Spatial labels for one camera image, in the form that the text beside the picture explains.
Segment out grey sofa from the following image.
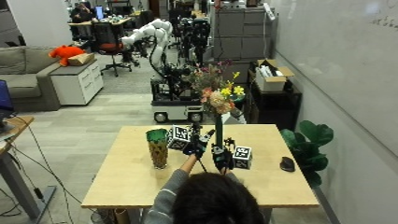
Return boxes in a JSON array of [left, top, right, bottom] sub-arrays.
[[0, 46, 64, 112]]

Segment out green and yellow glass vase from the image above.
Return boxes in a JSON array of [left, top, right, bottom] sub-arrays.
[[144, 128, 170, 170]]

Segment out white marker cube on right glove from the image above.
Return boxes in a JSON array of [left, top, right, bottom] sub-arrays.
[[232, 145, 254, 171]]

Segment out black low cabinet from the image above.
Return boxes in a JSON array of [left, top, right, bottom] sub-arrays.
[[246, 69, 304, 132]]

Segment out person's left hand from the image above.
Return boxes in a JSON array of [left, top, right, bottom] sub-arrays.
[[181, 122, 217, 161]]

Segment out wall whiteboard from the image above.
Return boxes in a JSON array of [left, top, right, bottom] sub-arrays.
[[273, 0, 398, 157]]

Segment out mixed flower bouquet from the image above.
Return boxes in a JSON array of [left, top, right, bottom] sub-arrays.
[[185, 60, 248, 149]]

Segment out white marker cube on left glove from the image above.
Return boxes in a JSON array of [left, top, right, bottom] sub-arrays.
[[166, 124, 192, 151]]

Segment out open cardboard box with papers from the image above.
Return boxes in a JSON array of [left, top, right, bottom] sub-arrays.
[[254, 59, 296, 93]]

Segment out thin black glove cable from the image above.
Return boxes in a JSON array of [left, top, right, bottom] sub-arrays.
[[197, 158, 209, 174]]

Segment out wooden side desk grey leg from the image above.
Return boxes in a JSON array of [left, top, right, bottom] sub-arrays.
[[0, 116, 57, 221]]

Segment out orange plush toy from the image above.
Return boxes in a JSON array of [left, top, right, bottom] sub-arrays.
[[48, 45, 85, 67]]

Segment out grey metal filing cabinets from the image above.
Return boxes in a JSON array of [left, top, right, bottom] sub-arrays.
[[212, 7, 277, 62]]

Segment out small brown cardboard box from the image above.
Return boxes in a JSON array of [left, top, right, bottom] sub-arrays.
[[67, 52, 96, 67]]

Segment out black robot equipment rack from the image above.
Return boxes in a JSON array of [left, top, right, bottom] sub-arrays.
[[176, 17, 213, 66]]

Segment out green leafy potted plant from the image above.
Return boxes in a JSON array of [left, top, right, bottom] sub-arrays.
[[280, 119, 334, 189]]

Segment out white drawer cabinet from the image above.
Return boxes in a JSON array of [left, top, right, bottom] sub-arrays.
[[48, 59, 104, 106]]

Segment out person's right hand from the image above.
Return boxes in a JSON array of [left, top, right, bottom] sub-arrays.
[[210, 137, 237, 174]]

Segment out white marker cube on glove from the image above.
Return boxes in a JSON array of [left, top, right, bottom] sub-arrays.
[[232, 145, 254, 171], [166, 124, 192, 151]]

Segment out blue laptop screen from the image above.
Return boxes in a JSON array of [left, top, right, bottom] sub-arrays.
[[0, 79, 16, 122]]

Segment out wooden office desk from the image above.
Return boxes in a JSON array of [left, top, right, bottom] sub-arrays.
[[67, 17, 133, 40]]

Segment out black office chair red seat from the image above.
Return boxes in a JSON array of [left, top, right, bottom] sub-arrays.
[[91, 21, 135, 77]]

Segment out cardboard tube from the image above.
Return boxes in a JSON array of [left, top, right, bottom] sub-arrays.
[[113, 207, 131, 224]]

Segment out black computer mouse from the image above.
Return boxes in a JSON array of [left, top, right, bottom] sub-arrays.
[[278, 156, 296, 173]]

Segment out black floor cable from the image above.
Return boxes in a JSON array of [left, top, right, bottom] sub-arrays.
[[0, 115, 95, 218]]

